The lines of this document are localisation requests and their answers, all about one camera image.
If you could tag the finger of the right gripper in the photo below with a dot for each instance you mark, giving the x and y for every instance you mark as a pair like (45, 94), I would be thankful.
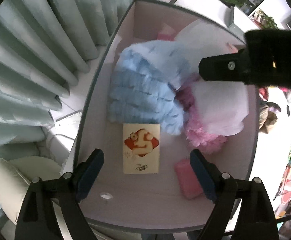
(227, 67)

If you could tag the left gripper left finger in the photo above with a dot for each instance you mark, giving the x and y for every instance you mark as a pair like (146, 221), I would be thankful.
(87, 172)

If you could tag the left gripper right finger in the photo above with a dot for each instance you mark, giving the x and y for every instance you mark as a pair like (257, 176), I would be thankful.
(207, 174)

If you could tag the small pink sponge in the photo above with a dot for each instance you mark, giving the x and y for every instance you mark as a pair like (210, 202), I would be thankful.
(187, 180)

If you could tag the white drawstring fabric bag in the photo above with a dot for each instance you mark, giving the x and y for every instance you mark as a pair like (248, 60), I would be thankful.
(221, 105)

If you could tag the light pink fluffy pouf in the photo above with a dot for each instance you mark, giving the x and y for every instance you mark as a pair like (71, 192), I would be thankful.
(194, 130)

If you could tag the cartoon tissue pack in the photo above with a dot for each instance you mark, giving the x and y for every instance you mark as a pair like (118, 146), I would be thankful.
(141, 148)

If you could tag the blue foam grid sheet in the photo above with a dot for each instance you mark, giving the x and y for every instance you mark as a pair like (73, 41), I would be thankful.
(144, 83)

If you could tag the salmon pink knitted cloth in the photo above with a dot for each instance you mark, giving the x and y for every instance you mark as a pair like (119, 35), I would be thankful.
(233, 49)

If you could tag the tan knitted cloth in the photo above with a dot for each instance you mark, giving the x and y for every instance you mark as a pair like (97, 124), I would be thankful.
(267, 119)

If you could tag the large pink foam sponge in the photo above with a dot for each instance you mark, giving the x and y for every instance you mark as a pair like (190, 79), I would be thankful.
(166, 33)

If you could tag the green potted plant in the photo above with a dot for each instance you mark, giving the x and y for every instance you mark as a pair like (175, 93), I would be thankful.
(265, 21)

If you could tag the purple dark knitted sock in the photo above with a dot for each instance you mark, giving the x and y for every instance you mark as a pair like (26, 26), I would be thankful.
(273, 107)

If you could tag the white power strip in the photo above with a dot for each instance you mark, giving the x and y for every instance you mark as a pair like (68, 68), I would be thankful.
(73, 120)

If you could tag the shallow grey tray lid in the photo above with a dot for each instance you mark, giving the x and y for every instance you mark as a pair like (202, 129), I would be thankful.
(239, 23)

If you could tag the black round table hole cover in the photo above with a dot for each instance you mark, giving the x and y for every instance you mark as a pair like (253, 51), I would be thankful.
(288, 110)

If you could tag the cream leather sofa cushion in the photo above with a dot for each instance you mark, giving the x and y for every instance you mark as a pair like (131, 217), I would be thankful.
(16, 176)

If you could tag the deep grey storage box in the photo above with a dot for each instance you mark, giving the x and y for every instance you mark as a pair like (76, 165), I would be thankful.
(151, 203)

